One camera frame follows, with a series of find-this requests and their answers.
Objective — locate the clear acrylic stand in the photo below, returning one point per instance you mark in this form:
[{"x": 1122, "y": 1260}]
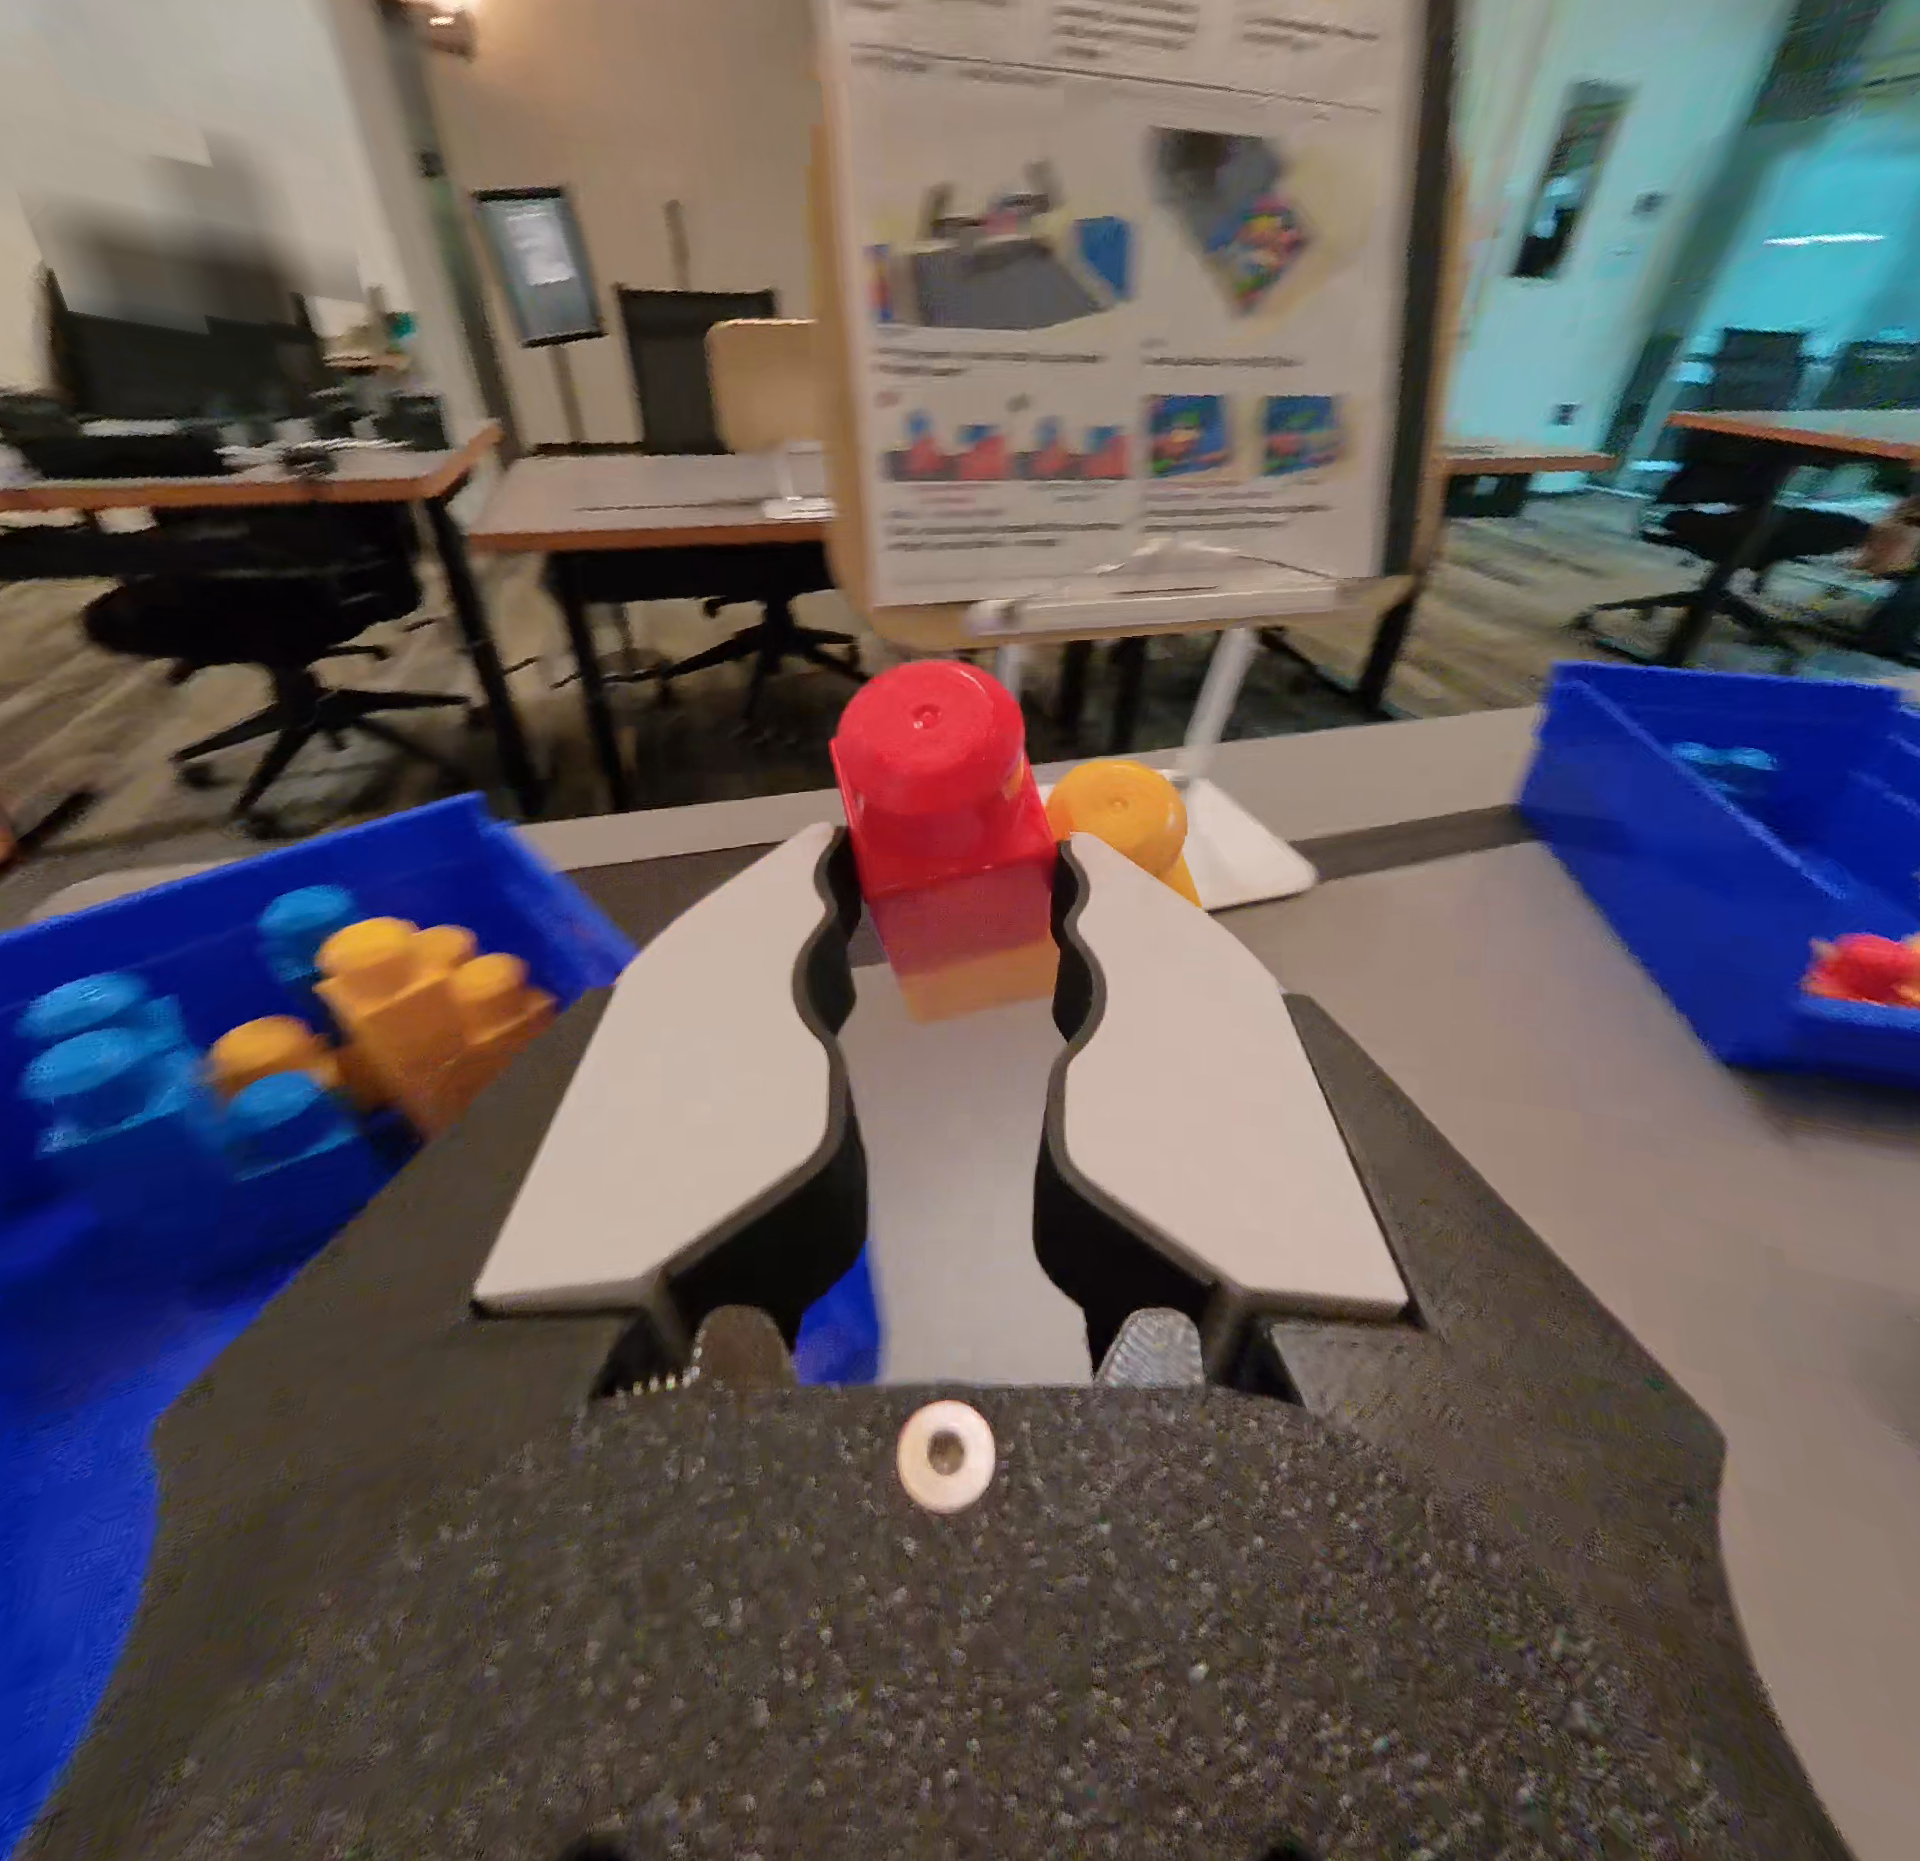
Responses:
[{"x": 795, "y": 510}]

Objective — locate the black desk monitor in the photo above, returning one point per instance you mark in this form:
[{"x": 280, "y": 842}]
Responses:
[{"x": 181, "y": 370}]

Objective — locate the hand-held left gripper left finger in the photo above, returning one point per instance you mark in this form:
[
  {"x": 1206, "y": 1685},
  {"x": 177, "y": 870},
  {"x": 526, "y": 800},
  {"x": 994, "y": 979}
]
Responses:
[{"x": 691, "y": 1127}]

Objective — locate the phone symbol door sign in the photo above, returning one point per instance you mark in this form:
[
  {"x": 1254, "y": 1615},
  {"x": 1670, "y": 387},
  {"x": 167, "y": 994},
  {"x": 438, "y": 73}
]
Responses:
[{"x": 1567, "y": 182}]

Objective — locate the instruction sheet on white stand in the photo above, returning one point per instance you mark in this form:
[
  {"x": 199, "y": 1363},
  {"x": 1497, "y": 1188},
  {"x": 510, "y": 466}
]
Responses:
[{"x": 1432, "y": 243}]

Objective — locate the blue plastic bin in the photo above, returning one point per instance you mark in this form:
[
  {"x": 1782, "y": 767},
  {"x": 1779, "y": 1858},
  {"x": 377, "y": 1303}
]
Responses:
[
  {"x": 1637, "y": 870},
  {"x": 90, "y": 1367}
]

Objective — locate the red one-stud block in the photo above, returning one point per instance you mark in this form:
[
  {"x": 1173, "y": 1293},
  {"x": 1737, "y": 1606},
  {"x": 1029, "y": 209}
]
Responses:
[{"x": 930, "y": 781}]

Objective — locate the yellow two-stud block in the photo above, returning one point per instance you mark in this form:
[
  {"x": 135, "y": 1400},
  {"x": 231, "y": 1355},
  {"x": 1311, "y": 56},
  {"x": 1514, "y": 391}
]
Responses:
[{"x": 1117, "y": 813}]

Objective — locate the standing display screen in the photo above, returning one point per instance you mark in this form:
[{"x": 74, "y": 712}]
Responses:
[{"x": 537, "y": 262}]

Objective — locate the black office chair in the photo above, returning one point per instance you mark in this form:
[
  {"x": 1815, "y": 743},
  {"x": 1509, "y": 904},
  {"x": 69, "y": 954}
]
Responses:
[
  {"x": 766, "y": 646},
  {"x": 676, "y": 361},
  {"x": 1740, "y": 528},
  {"x": 1748, "y": 370},
  {"x": 256, "y": 617}
]

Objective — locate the group of toy bricks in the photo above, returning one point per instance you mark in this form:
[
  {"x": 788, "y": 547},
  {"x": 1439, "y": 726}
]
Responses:
[{"x": 437, "y": 1035}]

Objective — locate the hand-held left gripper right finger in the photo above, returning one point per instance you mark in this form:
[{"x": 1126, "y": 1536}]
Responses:
[{"x": 1217, "y": 1127}]

